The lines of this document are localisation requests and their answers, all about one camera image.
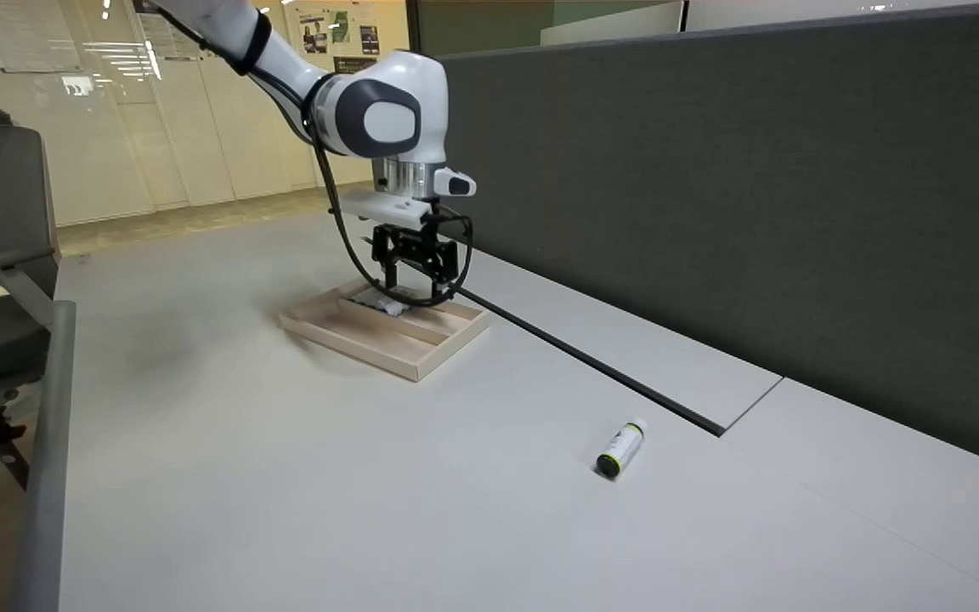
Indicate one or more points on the wooden tray with compartments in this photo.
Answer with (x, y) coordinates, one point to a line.
(406, 340)

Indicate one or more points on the white bottle green cap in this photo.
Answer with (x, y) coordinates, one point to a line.
(620, 451)

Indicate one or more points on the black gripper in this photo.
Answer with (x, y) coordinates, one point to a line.
(419, 249)

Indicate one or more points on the dark grey partition panel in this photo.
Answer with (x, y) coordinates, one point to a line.
(799, 195)

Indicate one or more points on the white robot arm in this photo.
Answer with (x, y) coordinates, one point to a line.
(390, 112)

